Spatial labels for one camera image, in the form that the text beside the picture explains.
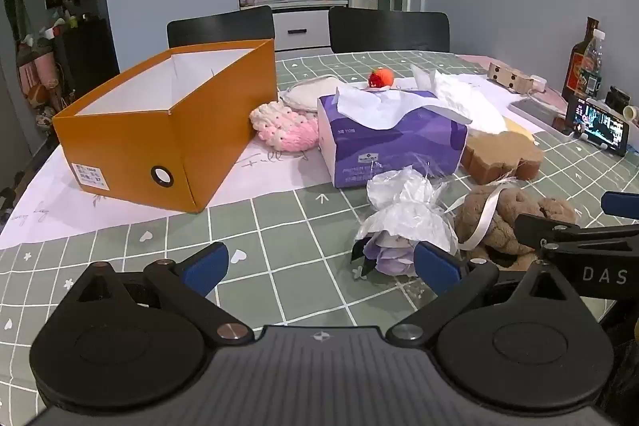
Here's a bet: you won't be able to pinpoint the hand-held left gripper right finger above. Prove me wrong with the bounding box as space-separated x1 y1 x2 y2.
387 240 580 343

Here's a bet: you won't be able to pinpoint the white satin ribbon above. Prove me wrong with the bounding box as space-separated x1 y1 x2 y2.
444 179 520 252

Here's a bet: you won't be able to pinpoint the purple flower bouquet in wrap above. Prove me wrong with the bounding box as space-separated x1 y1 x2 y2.
352 166 460 279

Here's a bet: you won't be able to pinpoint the pink and white knitted plush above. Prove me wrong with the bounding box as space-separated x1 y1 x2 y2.
250 103 320 152

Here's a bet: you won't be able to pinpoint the smartphone on stand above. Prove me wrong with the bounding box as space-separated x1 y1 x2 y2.
566 97 631 157

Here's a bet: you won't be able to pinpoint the pink hanging bags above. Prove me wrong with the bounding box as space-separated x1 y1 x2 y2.
17 47 63 107

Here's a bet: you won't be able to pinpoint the brown plush bear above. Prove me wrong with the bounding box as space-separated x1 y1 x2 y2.
454 185 580 269

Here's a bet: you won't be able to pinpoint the purple tissue pack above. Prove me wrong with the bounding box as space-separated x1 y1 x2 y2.
317 89 470 190

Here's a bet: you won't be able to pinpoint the dark sauce bottle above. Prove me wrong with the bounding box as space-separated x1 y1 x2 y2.
562 17 600 102

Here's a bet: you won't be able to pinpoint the wooden dice block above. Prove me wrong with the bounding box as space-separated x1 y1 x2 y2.
488 61 535 93

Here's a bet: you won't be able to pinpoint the yellow cloth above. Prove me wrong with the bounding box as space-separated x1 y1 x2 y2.
502 117 535 142

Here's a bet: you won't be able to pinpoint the green checked tablecloth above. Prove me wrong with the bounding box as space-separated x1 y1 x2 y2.
0 51 639 426

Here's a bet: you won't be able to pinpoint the white tissue sheet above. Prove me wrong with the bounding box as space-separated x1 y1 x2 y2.
337 84 472 130

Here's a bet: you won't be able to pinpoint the orange cardboard box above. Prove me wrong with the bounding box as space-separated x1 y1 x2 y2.
52 39 278 213

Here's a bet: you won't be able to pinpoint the black chair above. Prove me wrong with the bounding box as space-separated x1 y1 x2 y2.
166 5 276 52
328 7 451 53

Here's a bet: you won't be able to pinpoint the orange crochet fruit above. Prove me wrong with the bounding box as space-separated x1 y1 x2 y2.
368 67 395 90

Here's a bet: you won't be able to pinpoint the brown flower-shaped sponge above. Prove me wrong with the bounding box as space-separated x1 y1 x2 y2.
460 129 545 184

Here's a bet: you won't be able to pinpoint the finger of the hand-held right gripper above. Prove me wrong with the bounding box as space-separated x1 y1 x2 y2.
514 214 639 257
600 190 639 220

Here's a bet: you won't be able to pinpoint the translucent white plastic bag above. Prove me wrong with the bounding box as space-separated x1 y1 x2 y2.
409 63 507 135

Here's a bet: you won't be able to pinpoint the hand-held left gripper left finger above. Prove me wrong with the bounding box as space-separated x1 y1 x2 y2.
65 242 253 343

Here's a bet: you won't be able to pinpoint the white drawer cabinet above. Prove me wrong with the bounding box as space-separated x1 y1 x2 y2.
240 0 350 52

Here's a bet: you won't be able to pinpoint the white round cloth pad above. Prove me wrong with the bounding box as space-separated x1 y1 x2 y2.
278 75 340 111

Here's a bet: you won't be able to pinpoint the clear plastic water bottle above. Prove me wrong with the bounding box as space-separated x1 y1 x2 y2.
579 29 607 100

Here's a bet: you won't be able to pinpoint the dark shelf unit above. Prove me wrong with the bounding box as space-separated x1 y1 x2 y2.
52 19 121 102

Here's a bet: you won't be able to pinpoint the small black box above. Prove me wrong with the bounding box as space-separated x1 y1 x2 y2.
605 85 631 110

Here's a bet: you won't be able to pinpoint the silver tablet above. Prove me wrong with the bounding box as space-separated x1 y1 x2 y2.
508 97 567 127

